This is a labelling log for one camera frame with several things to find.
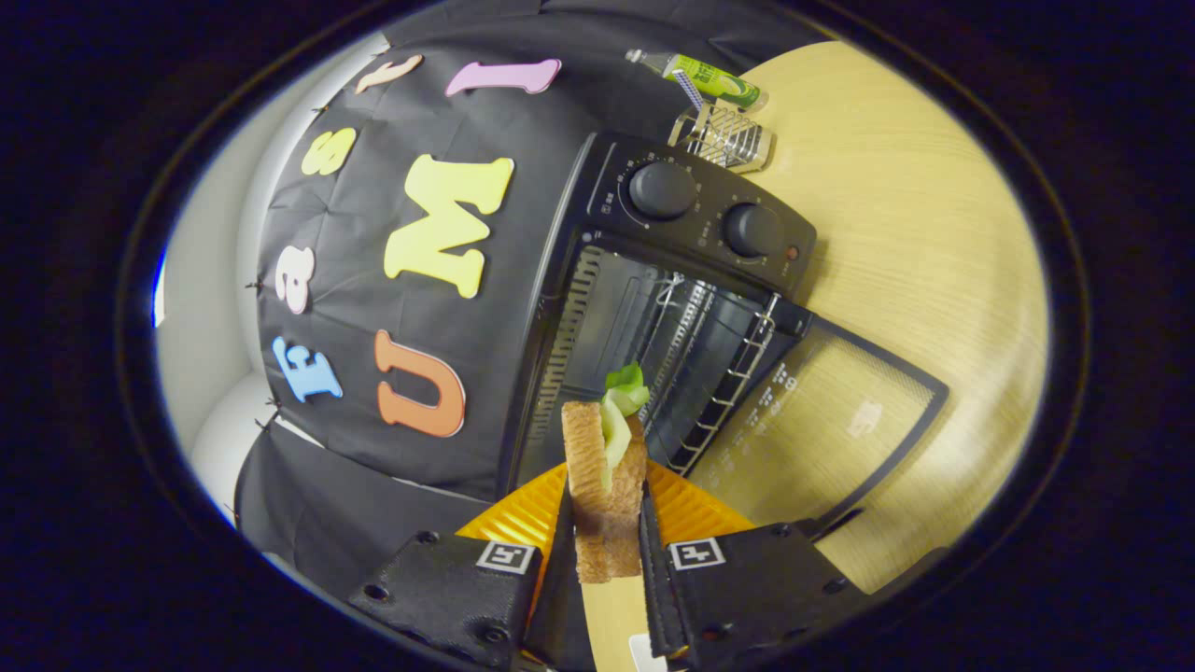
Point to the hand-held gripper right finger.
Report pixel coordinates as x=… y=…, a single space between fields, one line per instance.
x=656 y=579

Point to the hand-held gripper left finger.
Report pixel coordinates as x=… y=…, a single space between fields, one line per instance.
x=558 y=607

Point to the toast sandwich with lettuce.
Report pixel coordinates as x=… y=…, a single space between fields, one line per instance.
x=597 y=485

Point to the black toaster oven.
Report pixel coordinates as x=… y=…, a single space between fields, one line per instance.
x=691 y=215

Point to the clear glass with straw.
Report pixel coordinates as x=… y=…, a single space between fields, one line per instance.
x=733 y=140

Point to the green label plastic bottle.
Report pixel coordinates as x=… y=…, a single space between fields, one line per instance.
x=714 y=79

